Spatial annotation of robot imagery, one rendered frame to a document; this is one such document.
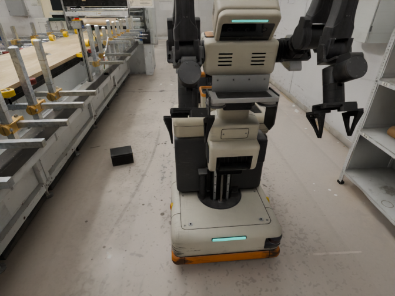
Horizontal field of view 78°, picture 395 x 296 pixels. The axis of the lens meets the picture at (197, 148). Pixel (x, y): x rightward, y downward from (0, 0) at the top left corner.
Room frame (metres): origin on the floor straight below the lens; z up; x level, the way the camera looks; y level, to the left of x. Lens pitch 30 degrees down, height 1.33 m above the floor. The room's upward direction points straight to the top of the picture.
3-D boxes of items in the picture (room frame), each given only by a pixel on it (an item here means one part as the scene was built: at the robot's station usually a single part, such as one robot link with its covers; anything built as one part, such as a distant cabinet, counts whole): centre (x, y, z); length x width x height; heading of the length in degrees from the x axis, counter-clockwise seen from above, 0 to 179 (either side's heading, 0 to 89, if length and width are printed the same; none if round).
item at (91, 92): (1.63, 0.92, 0.80); 0.43 x 0.03 x 0.04; 94
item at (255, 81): (0.92, -0.17, 0.99); 0.28 x 0.16 x 0.22; 95
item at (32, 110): (1.36, 0.95, 0.81); 0.14 x 0.06 x 0.05; 4
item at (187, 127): (1.30, -0.13, 0.59); 0.55 x 0.34 x 0.83; 95
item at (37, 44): (1.59, 0.97, 0.91); 0.04 x 0.04 x 0.48; 4
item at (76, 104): (1.38, 0.90, 0.81); 0.43 x 0.03 x 0.04; 94
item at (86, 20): (5.40, 1.78, 1.05); 1.43 x 0.12 x 0.12; 94
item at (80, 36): (2.33, 1.02, 0.93); 0.05 x 0.05 x 0.45; 4
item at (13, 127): (1.11, 0.93, 0.81); 0.14 x 0.06 x 0.05; 4
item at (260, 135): (1.05, -0.22, 0.68); 0.28 x 0.27 x 0.25; 95
